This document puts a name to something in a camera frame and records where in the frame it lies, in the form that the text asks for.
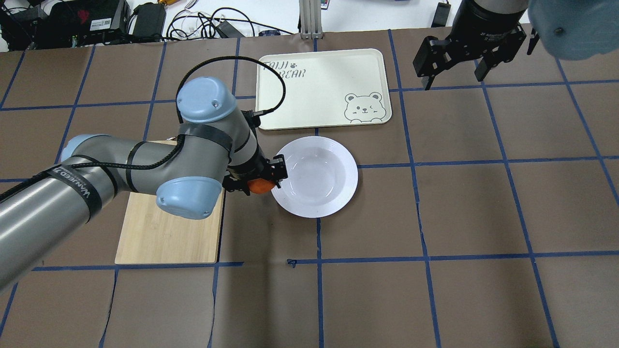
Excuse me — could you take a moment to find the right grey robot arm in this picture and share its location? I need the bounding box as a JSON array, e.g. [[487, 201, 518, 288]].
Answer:
[[413, 0, 619, 90]]

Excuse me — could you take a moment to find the white round plate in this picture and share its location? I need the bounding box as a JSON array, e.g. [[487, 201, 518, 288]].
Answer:
[[271, 136, 359, 218]]

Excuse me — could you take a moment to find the black electronics box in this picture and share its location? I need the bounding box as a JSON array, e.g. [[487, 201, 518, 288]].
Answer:
[[34, 0, 130, 49]]

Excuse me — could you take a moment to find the black power adapter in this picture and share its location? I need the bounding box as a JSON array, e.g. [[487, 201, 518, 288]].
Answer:
[[131, 2, 166, 43]]

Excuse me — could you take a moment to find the bamboo cutting board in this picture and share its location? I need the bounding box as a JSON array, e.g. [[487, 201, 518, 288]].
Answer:
[[115, 140, 226, 265]]

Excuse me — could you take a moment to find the orange fruit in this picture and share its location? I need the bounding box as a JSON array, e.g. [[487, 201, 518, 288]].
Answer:
[[247, 178, 277, 194]]

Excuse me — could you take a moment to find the black cable bundle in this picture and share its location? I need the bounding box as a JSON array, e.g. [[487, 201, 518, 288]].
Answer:
[[166, 6, 295, 41]]

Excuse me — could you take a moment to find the aluminium frame post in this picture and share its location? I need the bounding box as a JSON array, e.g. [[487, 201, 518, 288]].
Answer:
[[299, 0, 324, 40]]

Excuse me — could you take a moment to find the cream bear tray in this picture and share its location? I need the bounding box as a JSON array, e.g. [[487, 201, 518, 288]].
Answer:
[[255, 48, 393, 131]]

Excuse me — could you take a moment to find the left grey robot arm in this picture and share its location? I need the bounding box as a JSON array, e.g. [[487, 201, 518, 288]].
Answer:
[[0, 77, 288, 291]]

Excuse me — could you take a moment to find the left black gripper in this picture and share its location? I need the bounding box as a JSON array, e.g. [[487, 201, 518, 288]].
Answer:
[[223, 154, 288, 195]]

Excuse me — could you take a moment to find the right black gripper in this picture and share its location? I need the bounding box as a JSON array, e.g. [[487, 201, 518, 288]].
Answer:
[[412, 24, 528, 90]]

